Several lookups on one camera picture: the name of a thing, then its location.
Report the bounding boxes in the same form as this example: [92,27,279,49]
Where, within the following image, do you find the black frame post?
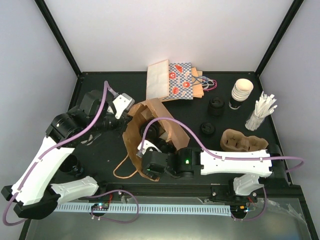
[255,0,304,77]
[34,0,82,77]

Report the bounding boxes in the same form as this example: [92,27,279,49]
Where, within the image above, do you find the flat brown paper bags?
[191,67,204,98]

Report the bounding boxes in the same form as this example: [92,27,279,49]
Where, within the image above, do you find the white slotted cable duct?
[54,202,231,217]

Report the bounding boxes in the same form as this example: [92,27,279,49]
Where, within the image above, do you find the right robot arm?
[137,146,275,202]

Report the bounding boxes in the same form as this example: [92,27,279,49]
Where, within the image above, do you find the black lid stack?
[199,122,216,136]
[207,96,225,117]

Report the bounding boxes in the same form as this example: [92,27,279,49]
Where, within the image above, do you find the black left frame post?
[34,0,82,77]

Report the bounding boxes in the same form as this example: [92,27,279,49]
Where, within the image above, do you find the far black lid stack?
[207,96,225,117]

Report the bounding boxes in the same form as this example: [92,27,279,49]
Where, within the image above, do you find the round black table hole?
[59,154,84,177]

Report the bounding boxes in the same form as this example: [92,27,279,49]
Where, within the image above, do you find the stack of paper cups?
[229,78,254,110]

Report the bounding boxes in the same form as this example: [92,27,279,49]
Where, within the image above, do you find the blue checkered paper bag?
[161,62,193,102]

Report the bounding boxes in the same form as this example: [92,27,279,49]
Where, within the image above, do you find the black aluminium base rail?
[105,183,230,198]

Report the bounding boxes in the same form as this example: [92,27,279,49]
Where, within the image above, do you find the black right frame post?
[255,0,304,77]

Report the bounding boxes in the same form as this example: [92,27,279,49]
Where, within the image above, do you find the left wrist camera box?
[111,93,135,120]

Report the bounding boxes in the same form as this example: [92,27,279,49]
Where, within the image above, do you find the single paper cup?
[159,131,172,143]

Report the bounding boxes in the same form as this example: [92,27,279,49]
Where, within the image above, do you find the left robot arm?
[1,90,135,221]

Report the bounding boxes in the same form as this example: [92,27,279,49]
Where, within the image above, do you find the glass of white stirrers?
[245,91,278,131]

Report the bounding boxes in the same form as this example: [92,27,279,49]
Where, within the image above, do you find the large brown paper bag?
[115,98,190,182]

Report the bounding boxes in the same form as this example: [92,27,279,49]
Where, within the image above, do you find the near black lid stack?
[199,122,216,136]

